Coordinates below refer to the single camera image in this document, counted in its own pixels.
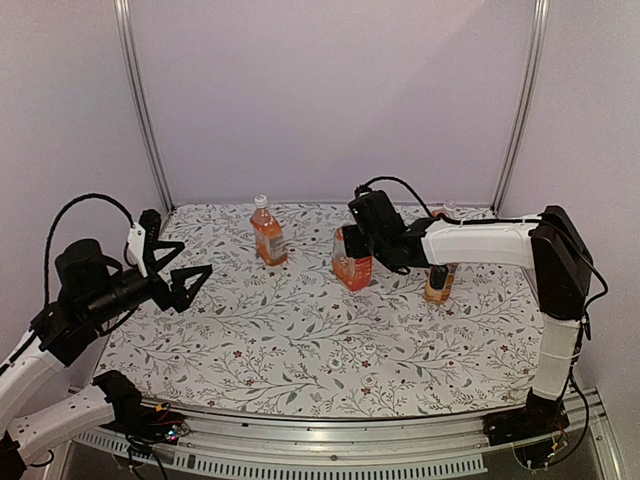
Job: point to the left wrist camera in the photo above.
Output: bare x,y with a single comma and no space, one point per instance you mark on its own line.
139,251

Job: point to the floral table mat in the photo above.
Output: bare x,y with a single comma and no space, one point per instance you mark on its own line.
258,338

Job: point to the dark label tea bottle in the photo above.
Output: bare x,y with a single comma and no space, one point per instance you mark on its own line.
439,283

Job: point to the right aluminium frame post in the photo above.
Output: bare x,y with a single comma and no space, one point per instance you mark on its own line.
532,65

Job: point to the aluminium frame post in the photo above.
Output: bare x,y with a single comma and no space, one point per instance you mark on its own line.
125,28
532,65

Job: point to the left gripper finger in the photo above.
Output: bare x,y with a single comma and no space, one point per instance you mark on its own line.
185,285
162,252

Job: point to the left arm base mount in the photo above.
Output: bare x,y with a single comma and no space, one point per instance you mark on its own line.
159,424

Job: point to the left aluminium frame post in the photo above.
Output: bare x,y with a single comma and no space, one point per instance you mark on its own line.
125,28

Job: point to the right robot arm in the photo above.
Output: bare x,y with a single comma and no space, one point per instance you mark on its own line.
546,244

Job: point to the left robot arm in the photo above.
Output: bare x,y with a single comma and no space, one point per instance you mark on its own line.
97,295

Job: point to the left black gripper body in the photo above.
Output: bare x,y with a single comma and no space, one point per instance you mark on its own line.
161,293

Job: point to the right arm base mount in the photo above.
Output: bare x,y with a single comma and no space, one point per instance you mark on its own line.
537,417

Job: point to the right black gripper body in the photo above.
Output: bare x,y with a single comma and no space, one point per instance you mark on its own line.
357,250

